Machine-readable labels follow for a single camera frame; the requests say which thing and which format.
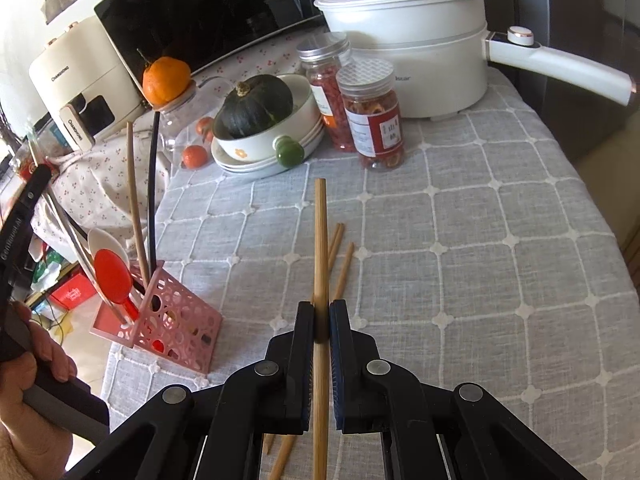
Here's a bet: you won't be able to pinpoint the white plate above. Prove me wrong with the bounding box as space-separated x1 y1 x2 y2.
210 110 326 168
212 130 323 176

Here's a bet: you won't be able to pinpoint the clear lid jar red label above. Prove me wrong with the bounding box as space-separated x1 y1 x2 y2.
336 58 406 172

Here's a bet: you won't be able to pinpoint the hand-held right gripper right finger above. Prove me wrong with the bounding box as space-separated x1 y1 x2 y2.
327 299 588 480

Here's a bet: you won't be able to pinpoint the glass jar with wooden lid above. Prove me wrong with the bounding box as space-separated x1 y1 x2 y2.
152 77 226 166

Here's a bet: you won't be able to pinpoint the person's left forearm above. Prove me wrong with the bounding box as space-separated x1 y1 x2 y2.
0 420 68 480

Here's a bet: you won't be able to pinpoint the black microwave oven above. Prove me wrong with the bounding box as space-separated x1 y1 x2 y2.
95 0 326 91

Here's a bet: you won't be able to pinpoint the white bowl with green handle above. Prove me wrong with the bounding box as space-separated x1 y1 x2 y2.
212 74 323 168

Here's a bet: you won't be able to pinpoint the white plastic spoon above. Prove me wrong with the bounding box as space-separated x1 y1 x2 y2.
87 227 146 311

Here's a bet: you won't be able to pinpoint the silver lid jar red contents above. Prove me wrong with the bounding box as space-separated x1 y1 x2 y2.
296 31 357 152

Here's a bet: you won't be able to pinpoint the black chopstick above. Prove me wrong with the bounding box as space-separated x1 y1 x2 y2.
148 110 162 273

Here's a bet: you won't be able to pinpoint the red plastic spoon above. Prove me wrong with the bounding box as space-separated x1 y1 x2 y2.
94 249 141 326

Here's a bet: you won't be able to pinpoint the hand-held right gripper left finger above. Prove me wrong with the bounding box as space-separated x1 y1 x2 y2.
67 300 318 480

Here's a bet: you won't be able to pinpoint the small red tomato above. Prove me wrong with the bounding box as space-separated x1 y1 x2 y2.
181 145 208 169

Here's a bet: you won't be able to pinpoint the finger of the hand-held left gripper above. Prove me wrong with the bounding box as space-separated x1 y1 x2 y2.
20 164 55 214

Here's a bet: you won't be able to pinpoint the cream air fryer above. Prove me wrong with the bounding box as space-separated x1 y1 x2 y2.
28 15 146 151

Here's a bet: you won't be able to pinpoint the wooden chopstick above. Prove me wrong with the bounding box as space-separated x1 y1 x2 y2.
126 121 151 286
311 178 331 480
262 223 346 456
272 242 356 480

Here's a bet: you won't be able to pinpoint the large orange with stem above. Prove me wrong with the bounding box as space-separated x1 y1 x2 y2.
142 50 192 106

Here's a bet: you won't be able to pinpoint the white electric cooking pot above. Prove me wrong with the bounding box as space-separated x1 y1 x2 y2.
314 0 638 120

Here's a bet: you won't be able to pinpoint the person's left hand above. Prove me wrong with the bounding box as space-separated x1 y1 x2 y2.
0 301 78 431

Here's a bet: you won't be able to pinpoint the grey refrigerator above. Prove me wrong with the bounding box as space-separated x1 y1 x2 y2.
510 0 640 161

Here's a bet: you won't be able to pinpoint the white floral cloth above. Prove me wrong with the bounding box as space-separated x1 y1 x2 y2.
30 25 331 261

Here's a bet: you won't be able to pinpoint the red box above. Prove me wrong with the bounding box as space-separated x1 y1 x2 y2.
47 270 101 313

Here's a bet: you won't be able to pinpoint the grey grid tablecloth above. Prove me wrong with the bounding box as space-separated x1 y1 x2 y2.
100 67 631 480

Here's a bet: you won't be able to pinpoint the dark green pumpkin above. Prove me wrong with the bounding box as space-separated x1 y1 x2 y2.
213 74 294 139

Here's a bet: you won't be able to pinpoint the pink perforated utensil basket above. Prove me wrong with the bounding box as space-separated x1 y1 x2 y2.
90 260 222 375

